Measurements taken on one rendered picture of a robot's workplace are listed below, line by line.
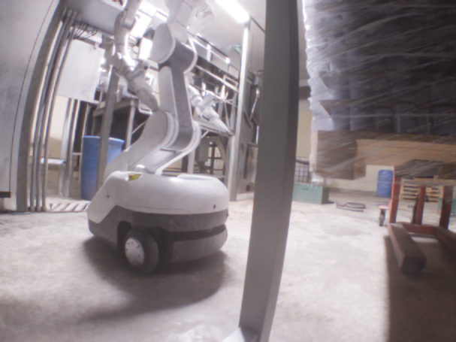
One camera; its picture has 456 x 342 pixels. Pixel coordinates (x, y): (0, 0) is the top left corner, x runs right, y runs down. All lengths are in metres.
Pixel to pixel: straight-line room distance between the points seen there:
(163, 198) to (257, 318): 0.54
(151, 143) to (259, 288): 0.79
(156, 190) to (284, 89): 0.58
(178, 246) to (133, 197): 0.23
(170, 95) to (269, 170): 0.81
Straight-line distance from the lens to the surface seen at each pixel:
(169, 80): 1.09
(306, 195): 3.96
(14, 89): 1.77
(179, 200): 0.79
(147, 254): 0.82
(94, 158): 2.34
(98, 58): 2.33
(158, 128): 0.97
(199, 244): 0.87
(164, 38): 1.18
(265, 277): 0.32
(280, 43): 0.34
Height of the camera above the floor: 0.40
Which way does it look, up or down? level
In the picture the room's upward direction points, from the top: 5 degrees clockwise
